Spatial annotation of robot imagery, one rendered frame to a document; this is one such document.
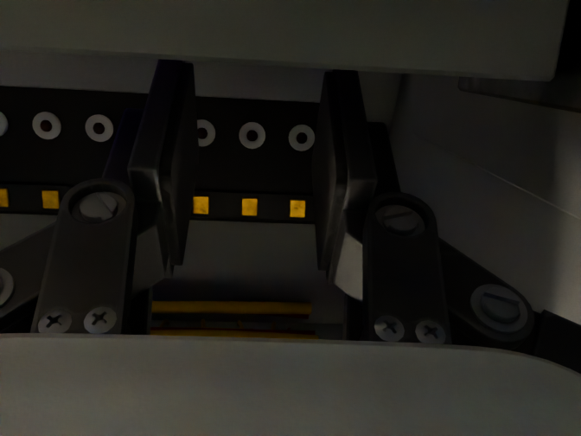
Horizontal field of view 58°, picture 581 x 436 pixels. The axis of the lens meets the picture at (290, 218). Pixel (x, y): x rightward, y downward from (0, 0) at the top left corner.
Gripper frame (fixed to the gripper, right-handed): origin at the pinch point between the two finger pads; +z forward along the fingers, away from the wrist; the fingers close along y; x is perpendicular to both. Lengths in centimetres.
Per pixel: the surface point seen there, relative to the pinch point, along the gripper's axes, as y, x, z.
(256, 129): 0.0, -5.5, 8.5
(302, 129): 1.8, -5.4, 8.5
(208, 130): -2.0, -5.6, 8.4
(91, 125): -6.6, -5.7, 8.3
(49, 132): -8.3, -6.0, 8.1
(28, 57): -8.7, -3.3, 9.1
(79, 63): -6.8, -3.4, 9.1
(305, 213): 2.2, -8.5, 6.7
